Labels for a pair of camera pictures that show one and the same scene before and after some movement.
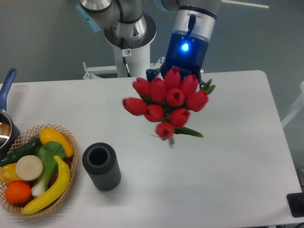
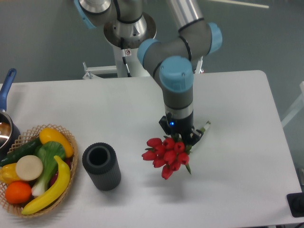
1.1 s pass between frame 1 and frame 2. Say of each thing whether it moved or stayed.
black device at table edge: stayed
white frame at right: stayed
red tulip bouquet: moved
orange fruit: stayed
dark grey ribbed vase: stayed
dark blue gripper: moved
